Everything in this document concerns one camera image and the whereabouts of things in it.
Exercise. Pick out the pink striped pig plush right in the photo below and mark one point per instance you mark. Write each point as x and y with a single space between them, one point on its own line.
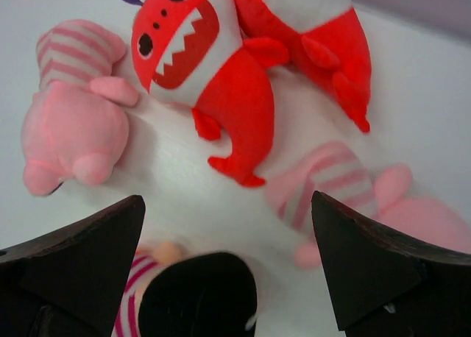
333 168

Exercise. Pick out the pink striped pig plush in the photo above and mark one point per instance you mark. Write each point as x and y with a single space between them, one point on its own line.
76 127
333 168

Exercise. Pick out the red shark plush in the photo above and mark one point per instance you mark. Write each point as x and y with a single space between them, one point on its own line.
325 40
191 53

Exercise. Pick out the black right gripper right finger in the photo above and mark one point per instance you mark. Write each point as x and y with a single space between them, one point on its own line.
383 282

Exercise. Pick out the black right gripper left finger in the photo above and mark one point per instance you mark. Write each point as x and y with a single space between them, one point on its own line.
70 282

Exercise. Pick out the boy doll orange pants middle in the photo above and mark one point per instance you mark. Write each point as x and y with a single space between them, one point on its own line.
170 294

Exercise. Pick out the pink striped pig plush back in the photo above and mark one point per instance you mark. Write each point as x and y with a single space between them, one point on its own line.
76 127

